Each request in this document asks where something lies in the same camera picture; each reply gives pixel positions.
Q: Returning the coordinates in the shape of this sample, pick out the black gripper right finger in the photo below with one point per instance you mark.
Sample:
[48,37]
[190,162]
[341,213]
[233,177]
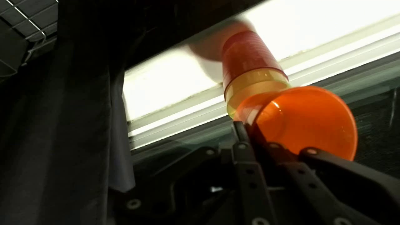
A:
[333,188]

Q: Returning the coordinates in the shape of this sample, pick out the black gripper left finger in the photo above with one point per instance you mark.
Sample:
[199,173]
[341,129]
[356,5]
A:
[248,175]

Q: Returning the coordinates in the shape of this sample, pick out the orange plastic cup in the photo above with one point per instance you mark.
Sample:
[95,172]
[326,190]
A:
[308,117]

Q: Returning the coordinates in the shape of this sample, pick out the white window sill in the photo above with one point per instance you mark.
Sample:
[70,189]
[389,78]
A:
[166,83]

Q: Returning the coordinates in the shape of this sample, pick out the grey fabric curtain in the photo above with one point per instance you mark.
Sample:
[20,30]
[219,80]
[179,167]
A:
[75,125]

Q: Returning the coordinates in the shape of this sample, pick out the grey dish rack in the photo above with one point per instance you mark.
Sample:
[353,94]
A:
[20,25]

